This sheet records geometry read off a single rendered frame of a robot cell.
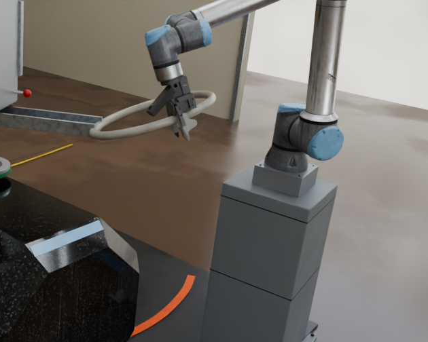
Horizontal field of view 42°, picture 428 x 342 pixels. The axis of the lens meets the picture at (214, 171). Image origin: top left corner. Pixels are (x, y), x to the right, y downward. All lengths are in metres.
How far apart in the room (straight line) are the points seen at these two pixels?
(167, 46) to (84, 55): 6.21
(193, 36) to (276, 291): 1.17
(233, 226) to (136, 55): 5.25
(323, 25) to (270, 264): 1.00
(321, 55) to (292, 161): 0.49
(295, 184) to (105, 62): 5.70
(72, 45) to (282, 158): 6.05
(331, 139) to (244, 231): 0.56
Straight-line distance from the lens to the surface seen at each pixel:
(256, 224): 2.40
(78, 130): 2.16
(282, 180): 2.39
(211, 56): 6.91
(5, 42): 2.23
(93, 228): 2.07
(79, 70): 8.12
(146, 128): 1.90
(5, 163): 2.41
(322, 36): 2.15
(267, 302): 2.53
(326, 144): 2.23
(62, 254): 1.96
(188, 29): 1.89
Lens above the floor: 1.70
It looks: 20 degrees down
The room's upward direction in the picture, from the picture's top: 8 degrees clockwise
